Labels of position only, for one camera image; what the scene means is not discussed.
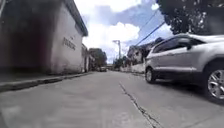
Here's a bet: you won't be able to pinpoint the distant vehicle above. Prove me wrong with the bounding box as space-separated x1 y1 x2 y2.
99 66 108 73

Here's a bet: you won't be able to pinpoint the grey concrete road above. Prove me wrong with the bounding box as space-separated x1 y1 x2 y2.
0 70 224 128

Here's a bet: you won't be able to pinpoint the white building with dark roof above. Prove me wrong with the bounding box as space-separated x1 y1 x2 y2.
0 0 89 76

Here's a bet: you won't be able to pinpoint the tree behind houses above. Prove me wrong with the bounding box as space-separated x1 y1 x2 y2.
88 47 108 70

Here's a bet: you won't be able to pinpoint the raised concrete kerb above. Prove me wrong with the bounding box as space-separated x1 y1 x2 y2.
0 71 94 93

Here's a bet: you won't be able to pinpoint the dark leafy tree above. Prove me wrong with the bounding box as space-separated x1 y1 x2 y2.
156 0 224 37

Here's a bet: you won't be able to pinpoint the house with white wall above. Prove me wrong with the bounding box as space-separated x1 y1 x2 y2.
119 37 164 74

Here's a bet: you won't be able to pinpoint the silver car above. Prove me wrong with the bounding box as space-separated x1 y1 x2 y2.
144 33 224 103

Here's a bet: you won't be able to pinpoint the overhead wires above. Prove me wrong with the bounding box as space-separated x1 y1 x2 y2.
134 7 166 47

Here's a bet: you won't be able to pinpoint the utility pole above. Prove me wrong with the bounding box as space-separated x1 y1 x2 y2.
112 39 122 62

